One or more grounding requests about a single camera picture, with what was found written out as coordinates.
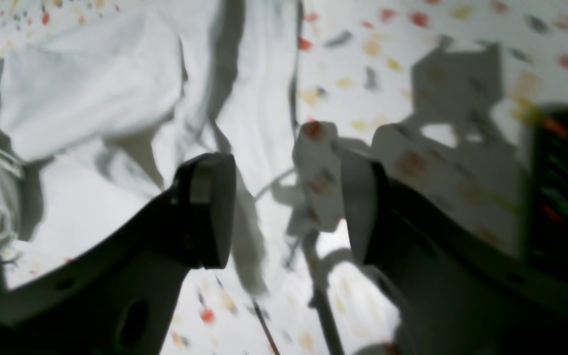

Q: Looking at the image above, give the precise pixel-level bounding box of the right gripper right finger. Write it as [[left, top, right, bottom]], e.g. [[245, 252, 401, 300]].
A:
[[341, 151, 568, 355]]

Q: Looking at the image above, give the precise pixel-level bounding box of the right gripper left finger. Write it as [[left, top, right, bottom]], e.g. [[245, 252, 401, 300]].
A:
[[0, 153, 236, 355]]

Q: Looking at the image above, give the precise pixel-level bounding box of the white T-shirt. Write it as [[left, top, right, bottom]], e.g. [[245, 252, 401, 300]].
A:
[[0, 0, 299, 295]]

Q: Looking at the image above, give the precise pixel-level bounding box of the black TV remote control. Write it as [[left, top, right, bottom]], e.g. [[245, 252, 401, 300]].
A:
[[526, 104, 568, 283]]

